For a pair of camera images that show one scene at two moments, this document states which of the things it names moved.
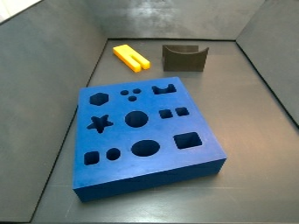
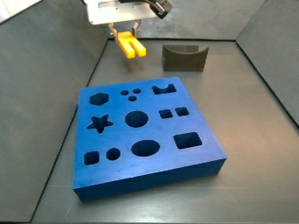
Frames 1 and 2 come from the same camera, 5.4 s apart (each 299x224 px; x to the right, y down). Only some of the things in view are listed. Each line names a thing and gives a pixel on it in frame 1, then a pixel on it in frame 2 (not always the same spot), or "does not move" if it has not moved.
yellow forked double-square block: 130,58 → 129,44
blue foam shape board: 141,139 does not move
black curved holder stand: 182,58 does not move
